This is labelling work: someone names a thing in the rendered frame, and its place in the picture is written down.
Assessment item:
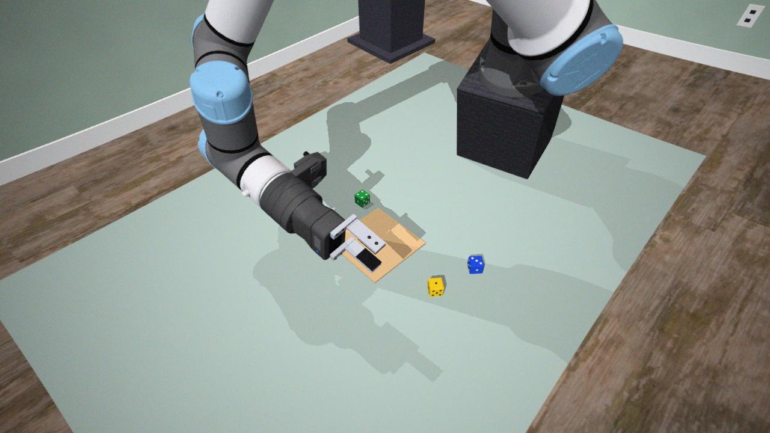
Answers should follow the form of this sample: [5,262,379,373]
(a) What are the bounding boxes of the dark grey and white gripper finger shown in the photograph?
[330,236,382,273]
[330,214,386,254]

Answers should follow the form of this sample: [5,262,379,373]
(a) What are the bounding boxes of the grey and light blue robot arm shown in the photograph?
[189,0,623,190]

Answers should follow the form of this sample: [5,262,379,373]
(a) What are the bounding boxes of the tan flat mat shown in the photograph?
[342,208,425,283]

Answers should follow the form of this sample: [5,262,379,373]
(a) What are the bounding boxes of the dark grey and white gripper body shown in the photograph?
[240,151,346,260]

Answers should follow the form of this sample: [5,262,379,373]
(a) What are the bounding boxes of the yellow die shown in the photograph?
[428,278,444,297]

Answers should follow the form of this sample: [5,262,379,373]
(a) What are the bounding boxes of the green die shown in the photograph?
[354,190,370,207]

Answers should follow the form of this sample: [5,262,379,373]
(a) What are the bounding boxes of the blue die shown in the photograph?
[467,256,484,274]

